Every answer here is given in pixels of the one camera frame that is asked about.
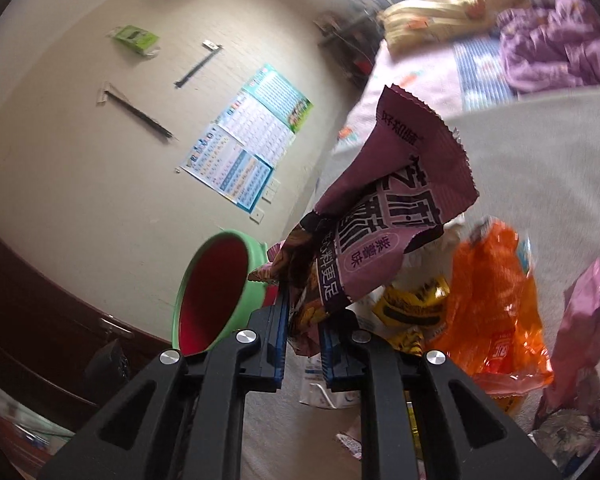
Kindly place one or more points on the pink patterned bed sheet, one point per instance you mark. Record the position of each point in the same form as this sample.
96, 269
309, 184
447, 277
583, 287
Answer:
452, 79

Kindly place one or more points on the wall chart poster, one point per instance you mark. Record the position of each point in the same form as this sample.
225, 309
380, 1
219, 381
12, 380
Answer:
222, 163
255, 127

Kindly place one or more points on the green wall box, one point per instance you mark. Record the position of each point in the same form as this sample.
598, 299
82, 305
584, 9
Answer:
136, 39

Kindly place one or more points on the black hanging wall strip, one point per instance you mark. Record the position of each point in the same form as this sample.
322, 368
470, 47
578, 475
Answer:
107, 93

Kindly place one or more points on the yellow Sable snack bag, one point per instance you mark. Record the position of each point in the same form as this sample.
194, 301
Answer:
413, 317

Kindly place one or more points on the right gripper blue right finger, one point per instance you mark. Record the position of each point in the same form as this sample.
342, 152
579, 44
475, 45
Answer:
342, 371

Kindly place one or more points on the middle wall chart poster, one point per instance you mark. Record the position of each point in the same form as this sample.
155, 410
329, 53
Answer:
255, 127

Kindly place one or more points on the dark side table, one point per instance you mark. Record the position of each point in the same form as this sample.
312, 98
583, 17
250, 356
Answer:
352, 42

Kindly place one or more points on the pink foil bag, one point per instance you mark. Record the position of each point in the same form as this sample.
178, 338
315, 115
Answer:
576, 353

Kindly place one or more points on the orange plastic bag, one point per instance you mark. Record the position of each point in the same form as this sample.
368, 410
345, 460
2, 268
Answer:
494, 331

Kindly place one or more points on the white milk carton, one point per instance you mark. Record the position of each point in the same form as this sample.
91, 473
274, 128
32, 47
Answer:
314, 391

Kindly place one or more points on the horizontal wall rail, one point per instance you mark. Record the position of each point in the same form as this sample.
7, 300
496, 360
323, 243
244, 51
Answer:
212, 49

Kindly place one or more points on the right green wall poster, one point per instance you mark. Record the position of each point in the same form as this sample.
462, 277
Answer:
279, 96

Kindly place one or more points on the red bin with green rim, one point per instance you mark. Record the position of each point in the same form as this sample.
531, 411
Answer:
216, 297

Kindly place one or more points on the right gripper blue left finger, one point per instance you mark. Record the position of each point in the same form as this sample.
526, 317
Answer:
274, 341

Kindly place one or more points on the purple quilt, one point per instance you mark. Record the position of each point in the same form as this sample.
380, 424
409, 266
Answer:
550, 49

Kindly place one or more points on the left wall chart poster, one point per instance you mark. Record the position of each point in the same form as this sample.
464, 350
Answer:
222, 163

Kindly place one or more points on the purple snack bag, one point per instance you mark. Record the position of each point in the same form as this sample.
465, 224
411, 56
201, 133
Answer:
410, 177

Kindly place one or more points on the dark wooden door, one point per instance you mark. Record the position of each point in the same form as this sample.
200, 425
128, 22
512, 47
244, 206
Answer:
60, 356

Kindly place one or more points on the yellow quilt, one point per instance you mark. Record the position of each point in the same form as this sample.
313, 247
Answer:
411, 24

